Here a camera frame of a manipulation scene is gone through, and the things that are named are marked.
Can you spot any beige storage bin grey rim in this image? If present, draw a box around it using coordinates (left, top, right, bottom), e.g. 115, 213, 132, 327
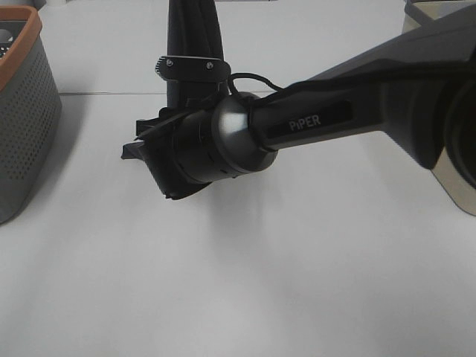
402, 0, 475, 216

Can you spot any grey basket with orange rim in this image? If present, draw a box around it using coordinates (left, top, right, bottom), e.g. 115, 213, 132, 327
1, 5, 62, 222

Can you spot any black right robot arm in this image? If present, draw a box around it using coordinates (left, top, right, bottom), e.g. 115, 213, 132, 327
122, 1, 475, 200

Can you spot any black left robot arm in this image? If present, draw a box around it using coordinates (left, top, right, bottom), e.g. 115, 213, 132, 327
155, 0, 231, 109

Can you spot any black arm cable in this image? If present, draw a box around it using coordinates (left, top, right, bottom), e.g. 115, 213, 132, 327
226, 72, 287, 100

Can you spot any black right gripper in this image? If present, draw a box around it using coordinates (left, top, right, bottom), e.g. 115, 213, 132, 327
120, 94, 231, 200

